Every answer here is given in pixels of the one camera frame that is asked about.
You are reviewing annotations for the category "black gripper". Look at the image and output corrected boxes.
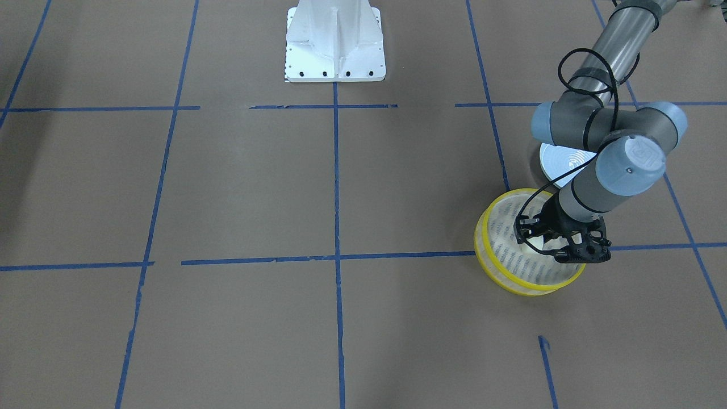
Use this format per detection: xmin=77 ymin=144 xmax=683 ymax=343
xmin=513 ymin=196 xmax=591 ymax=260

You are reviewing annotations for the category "white steamed bun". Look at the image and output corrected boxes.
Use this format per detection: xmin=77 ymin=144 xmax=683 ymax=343
xmin=519 ymin=232 xmax=569 ymax=254

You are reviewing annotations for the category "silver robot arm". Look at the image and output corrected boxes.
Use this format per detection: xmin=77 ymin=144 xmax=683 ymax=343
xmin=513 ymin=1 xmax=688 ymax=264

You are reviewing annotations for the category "yellow bamboo steamer basket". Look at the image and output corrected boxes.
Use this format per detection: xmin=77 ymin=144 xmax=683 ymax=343
xmin=474 ymin=189 xmax=585 ymax=296

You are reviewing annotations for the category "light blue plate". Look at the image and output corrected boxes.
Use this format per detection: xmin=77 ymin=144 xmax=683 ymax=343
xmin=538 ymin=143 xmax=596 ymax=181

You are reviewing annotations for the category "brown paper table cover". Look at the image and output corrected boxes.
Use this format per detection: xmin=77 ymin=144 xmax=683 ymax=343
xmin=2 ymin=1 xmax=725 ymax=408

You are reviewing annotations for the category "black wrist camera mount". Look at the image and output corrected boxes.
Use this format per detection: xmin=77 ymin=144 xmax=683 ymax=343
xmin=554 ymin=218 xmax=611 ymax=264

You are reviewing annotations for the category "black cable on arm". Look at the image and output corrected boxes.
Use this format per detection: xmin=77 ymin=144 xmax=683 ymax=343
xmin=516 ymin=48 xmax=621 ymax=223

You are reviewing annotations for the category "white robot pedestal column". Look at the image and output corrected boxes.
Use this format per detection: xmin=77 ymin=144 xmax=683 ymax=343
xmin=284 ymin=1 xmax=387 ymax=83

